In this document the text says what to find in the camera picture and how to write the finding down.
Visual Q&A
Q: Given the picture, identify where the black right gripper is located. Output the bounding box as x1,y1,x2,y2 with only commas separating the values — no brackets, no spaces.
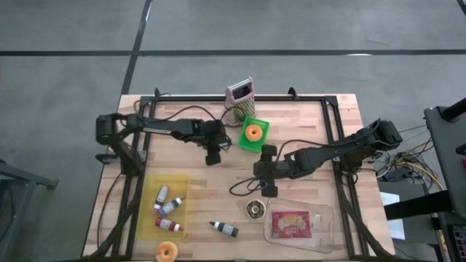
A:
252,144,292,199

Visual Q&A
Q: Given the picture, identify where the pink frosted donut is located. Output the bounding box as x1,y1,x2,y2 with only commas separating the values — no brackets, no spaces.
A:
244,124,264,143

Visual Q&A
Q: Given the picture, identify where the chocolate sprinkled donut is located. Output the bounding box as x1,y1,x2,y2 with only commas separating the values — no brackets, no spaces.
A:
245,198,266,221

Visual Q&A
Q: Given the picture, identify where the purple dropper bottle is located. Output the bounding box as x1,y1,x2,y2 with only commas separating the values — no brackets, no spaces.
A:
153,184,170,215

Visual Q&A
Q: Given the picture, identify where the violet candy color bottle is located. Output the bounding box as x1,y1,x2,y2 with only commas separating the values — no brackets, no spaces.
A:
158,196,187,218

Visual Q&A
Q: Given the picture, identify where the red label candy color bottle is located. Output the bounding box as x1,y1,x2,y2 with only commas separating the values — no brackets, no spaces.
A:
155,217,185,233

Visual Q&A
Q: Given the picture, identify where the orange frosted donut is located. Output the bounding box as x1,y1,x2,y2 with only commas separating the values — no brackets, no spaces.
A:
155,240,179,262

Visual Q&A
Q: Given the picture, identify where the green plastic basket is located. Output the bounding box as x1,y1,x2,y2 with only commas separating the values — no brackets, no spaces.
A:
237,116,271,153

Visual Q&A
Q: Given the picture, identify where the red snack packet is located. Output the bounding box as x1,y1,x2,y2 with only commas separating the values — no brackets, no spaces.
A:
271,210,313,240

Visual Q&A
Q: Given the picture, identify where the black candy color bottle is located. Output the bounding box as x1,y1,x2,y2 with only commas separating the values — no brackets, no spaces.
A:
208,220,240,239

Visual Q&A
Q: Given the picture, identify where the clear plastic tray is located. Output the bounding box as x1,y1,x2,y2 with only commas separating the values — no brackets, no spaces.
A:
263,196,336,255

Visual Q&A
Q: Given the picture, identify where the yellow translucent plastic bin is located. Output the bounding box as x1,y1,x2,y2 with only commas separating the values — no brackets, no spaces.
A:
136,173,191,241

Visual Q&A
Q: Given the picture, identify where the white paper sheet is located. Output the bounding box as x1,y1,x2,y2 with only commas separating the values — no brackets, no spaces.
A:
379,191,406,241

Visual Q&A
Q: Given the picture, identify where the black flat bar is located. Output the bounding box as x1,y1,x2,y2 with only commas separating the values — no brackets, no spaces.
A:
383,189,454,221

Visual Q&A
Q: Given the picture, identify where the black equipment stand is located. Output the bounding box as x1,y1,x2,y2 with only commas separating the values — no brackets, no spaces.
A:
423,97,466,219

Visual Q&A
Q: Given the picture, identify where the grey metal cart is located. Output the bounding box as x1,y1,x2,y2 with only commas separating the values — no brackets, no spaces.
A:
0,159,59,262

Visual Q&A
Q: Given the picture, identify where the blue crate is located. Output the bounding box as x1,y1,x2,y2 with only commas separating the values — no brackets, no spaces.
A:
451,224,466,262

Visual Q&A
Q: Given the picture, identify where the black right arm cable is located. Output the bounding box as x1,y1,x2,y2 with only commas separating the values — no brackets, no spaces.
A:
228,139,331,198

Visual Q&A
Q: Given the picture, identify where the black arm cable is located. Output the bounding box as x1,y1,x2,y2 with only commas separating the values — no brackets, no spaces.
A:
143,104,234,152
228,139,331,198

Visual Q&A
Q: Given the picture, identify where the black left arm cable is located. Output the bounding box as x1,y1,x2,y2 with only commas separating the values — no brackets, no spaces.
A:
143,104,234,152

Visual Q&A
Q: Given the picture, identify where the metal box grater pink handle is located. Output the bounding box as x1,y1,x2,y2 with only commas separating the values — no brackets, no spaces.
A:
222,76,256,127

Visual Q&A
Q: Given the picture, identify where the black aluminium table frame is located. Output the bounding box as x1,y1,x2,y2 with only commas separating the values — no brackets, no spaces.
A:
85,87,396,261

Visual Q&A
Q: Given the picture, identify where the floor cable bundle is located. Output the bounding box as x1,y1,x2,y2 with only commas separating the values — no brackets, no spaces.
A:
373,125,447,192

